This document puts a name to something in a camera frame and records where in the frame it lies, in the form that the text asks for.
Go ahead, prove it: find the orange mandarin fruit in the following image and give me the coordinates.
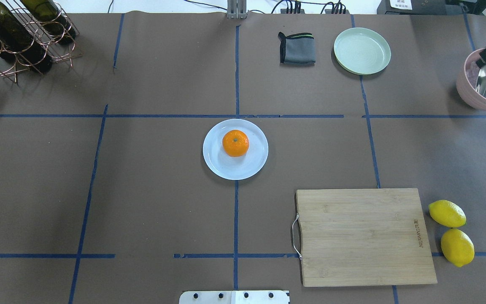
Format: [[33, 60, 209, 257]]
[[222, 130, 250, 157]]

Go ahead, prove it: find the light blue plate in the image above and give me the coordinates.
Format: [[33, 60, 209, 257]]
[[202, 119, 269, 180]]

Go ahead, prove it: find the pale green plate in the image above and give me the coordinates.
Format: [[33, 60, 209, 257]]
[[332, 27, 392, 76]]

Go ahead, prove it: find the pink bowl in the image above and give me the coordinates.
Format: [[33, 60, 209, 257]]
[[456, 48, 486, 111]]

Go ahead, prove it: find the black power box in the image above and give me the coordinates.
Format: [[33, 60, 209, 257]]
[[376, 0, 464, 15]]

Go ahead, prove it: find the yellow lemon left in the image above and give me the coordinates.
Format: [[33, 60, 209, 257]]
[[428, 200, 467, 228]]

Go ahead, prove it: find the yellow lemon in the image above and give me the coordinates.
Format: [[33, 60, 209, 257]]
[[440, 228, 475, 268], [428, 200, 467, 228]]

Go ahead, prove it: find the dark grey folded cloth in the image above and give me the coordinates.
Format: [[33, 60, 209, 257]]
[[278, 32, 316, 66]]

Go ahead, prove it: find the yellow lemon right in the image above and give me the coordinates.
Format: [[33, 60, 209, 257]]
[[440, 228, 475, 268]]

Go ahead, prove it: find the bamboo cutting board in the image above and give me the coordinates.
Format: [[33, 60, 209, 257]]
[[294, 188, 437, 288]]

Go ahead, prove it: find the brown glass bottle middle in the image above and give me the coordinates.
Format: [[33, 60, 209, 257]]
[[21, 0, 76, 46]]

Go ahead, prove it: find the brown glass bottle front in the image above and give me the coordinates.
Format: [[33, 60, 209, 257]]
[[0, 2, 53, 74]]

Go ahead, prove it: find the aluminium frame post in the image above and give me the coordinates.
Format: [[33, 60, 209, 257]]
[[226, 0, 248, 19]]

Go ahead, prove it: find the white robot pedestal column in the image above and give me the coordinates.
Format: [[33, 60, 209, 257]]
[[179, 289, 291, 304]]

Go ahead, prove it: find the copper wire bottle rack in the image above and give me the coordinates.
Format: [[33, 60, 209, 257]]
[[0, 0, 84, 83]]

